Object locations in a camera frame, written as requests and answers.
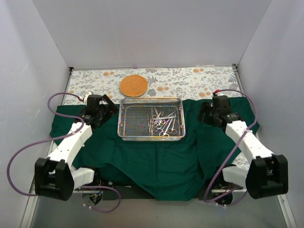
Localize round woven bamboo tray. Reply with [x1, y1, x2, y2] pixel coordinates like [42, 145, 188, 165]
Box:
[119, 75, 148, 97]

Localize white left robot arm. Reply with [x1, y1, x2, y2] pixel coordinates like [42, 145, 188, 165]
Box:
[34, 92, 119, 201]

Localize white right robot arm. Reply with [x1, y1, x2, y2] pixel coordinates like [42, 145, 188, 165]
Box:
[197, 95, 288, 199]

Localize steel surgical forceps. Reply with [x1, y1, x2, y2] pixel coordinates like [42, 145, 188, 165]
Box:
[159, 115, 176, 137]

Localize steel surgical scissors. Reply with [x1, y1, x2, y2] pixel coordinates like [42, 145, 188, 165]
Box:
[148, 106, 177, 137]

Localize metal mesh instrument tray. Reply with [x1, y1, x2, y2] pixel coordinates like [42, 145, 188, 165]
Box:
[117, 97, 186, 141]

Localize floral patterned table mat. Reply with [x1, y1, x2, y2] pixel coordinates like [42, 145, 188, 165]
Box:
[46, 66, 268, 173]

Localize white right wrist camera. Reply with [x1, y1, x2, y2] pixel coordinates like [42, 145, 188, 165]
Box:
[213, 90, 225, 97]

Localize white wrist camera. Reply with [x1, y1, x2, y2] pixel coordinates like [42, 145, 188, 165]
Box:
[78, 91, 93, 104]
[213, 90, 225, 97]

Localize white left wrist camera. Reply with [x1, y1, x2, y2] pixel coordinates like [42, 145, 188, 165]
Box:
[78, 91, 93, 104]

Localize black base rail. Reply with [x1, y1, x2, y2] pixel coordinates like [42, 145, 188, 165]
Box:
[75, 184, 228, 200]

